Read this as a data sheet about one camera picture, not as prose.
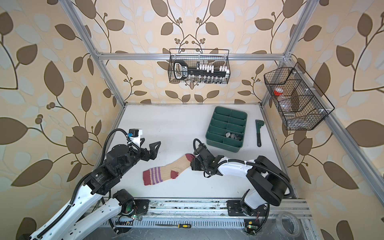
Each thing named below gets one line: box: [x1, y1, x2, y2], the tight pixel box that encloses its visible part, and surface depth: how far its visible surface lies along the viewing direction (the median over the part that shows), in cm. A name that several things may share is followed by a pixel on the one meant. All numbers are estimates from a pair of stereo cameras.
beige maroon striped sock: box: [143, 153, 196, 186], surface depth 88 cm
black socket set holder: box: [173, 60, 230, 80], surface depth 84 cm
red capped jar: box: [273, 87, 284, 96], surface depth 84 cm
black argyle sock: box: [225, 132, 243, 141], surface depth 96 cm
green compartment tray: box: [205, 106, 248, 153], surface depth 101 cm
